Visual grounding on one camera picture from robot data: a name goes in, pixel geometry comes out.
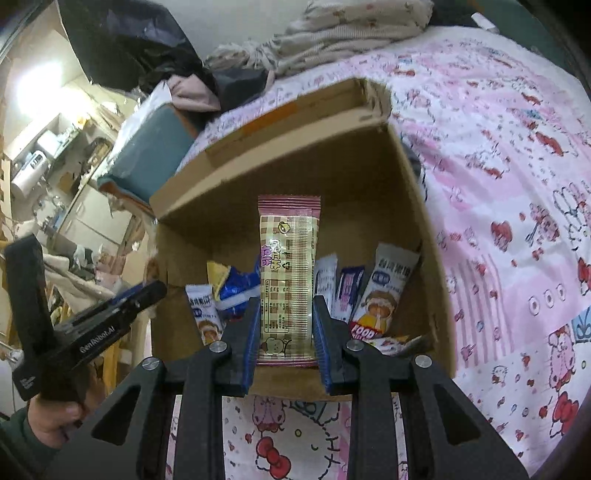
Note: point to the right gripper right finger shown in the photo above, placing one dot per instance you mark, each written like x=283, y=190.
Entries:
x=338, y=375

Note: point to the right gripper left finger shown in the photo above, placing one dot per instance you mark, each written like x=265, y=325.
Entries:
x=235, y=375

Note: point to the blue yellow snack bag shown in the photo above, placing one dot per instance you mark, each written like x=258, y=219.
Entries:
x=232, y=289

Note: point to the dark blue snack bar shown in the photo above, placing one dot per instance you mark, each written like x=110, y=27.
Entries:
x=347, y=293

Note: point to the sweet rice cake packet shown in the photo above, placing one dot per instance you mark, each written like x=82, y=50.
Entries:
x=381, y=298

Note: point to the plaid cracker packet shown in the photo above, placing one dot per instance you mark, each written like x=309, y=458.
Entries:
x=288, y=238

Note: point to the person's left hand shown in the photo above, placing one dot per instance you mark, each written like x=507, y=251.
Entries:
x=48, y=419

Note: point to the brown wafer snack packet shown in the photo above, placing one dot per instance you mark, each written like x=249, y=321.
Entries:
x=398, y=346

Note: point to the yellow white snack packet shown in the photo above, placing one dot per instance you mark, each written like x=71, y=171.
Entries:
x=202, y=305

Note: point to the white grey snack packet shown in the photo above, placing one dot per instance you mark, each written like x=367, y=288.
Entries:
x=326, y=269

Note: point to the brown cardboard box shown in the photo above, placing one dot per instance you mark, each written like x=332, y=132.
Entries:
x=325, y=174

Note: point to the teal cushion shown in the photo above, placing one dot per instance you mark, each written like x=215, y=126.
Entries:
x=152, y=154

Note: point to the pink Hello Kitty bedsheet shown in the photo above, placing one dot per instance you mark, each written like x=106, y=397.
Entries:
x=503, y=139

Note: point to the pile of clothes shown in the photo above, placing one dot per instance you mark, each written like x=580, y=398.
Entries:
x=131, y=46

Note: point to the beige knitted blanket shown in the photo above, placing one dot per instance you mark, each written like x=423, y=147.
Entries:
x=328, y=31

